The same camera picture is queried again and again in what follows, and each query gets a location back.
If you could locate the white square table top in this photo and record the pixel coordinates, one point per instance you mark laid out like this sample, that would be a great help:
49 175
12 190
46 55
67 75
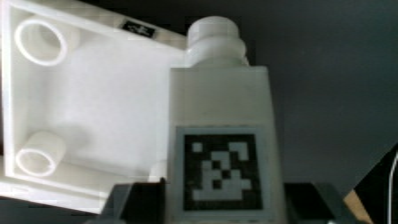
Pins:
85 63

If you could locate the white table leg with tag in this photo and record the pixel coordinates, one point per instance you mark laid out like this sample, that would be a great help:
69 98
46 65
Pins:
223 183

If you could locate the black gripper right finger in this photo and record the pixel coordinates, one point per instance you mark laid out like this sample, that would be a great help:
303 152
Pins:
314 204

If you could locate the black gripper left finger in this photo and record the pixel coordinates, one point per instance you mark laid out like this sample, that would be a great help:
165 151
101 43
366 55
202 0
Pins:
135 204

